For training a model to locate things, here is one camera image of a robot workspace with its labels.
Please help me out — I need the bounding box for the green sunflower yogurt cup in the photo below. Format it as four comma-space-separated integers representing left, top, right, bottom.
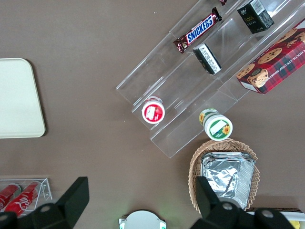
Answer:
199, 107, 234, 141

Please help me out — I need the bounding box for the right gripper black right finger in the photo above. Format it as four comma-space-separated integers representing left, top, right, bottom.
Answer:
190, 176, 257, 229

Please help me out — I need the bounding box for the cream plastic tray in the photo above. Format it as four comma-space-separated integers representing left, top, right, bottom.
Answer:
0, 58, 46, 139

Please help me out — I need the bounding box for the white snack bin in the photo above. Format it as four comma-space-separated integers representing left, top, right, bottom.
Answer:
245, 207, 305, 229

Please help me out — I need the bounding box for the clear acrylic bottle rack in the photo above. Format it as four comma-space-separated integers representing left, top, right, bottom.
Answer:
0, 177, 53, 217

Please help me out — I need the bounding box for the silver foil container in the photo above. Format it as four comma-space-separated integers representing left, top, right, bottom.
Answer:
201, 152, 257, 210

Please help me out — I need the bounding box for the red tartan cookie box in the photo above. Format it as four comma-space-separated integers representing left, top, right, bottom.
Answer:
235, 20, 305, 95

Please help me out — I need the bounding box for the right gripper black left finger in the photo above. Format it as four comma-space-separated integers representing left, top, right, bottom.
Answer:
16, 176, 90, 229

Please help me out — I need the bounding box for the red lid yogurt cup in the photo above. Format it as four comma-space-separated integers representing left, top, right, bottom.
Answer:
141, 95, 166, 124

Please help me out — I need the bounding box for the light wicker basket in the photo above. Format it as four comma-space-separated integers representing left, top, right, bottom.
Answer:
188, 139, 261, 213

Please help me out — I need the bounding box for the small black carton box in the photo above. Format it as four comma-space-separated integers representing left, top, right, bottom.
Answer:
192, 43, 222, 76
237, 0, 275, 34

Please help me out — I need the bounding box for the clear acrylic stepped shelf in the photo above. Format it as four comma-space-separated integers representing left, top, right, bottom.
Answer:
116, 0, 305, 159

